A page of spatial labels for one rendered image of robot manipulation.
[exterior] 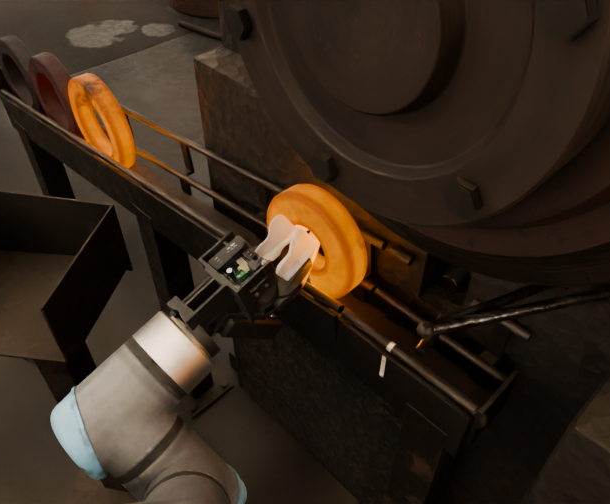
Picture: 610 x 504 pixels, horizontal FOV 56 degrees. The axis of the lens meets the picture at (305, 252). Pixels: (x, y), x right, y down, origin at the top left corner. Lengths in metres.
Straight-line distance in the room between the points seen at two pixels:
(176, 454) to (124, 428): 0.06
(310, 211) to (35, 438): 1.04
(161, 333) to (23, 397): 1.02
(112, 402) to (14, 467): 0.92
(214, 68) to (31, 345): 0.47
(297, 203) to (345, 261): 0.09
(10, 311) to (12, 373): 0.74
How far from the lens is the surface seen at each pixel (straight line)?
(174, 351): 0.62
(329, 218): 0.67
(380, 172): 0.40
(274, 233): 0.69
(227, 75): 0.85
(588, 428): 0.57
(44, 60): 1.27
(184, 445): 0.65
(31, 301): 0.95
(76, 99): 1.18
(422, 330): 0.45
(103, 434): 0.63
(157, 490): 0.60
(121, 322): 1.69
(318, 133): 0.43
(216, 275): 0.64
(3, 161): 2.47
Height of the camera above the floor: 1.25
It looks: 44 degrees down
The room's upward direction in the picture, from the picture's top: straight up
